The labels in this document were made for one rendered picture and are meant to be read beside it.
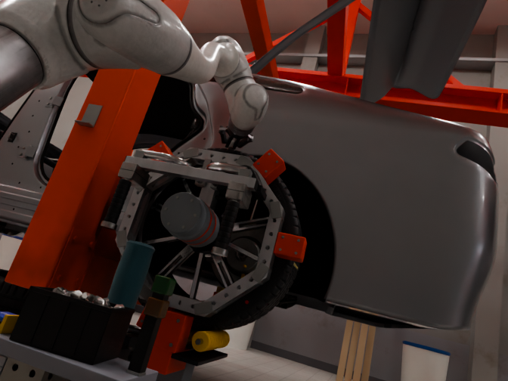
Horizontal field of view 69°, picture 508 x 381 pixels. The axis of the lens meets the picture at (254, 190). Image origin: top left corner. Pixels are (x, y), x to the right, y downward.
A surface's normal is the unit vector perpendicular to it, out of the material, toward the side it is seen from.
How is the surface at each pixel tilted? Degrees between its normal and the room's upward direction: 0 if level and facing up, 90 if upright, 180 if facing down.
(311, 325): 90
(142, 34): 126
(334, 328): 90
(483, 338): 90
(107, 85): 90
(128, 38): 145
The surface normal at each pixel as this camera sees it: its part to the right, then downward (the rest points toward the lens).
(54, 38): 0.75, 0.16
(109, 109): -0.18, -0.34
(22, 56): 0.89, -0.07
